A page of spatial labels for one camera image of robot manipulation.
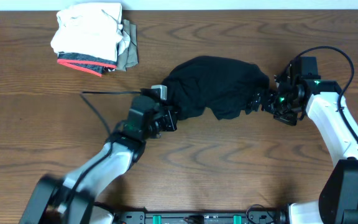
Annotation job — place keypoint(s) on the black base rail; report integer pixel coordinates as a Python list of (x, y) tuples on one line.
[(252, 215)]

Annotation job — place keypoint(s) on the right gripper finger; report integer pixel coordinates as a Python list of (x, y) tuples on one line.
[(268, 100), (254, 103)]

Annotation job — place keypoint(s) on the white folded garment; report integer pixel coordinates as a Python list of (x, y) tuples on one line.
[(92, 28)]

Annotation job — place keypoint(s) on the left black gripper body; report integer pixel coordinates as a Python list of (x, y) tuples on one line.
[(163, 122)]

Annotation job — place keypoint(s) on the grey red-trimmed folded garment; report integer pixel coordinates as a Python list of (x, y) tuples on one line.
[(86, 63)]

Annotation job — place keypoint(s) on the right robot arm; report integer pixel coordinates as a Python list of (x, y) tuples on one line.
[(322, 102)]

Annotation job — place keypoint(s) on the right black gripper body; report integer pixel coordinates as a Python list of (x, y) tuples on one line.
[(283, 111)]

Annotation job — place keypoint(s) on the black t-shirt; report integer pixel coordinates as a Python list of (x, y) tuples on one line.
[(224, 85)]

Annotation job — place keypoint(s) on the olive grey folded garment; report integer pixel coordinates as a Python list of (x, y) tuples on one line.
[(129, 49)]

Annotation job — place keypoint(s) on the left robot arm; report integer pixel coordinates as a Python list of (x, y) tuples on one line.
[(71, 199)]

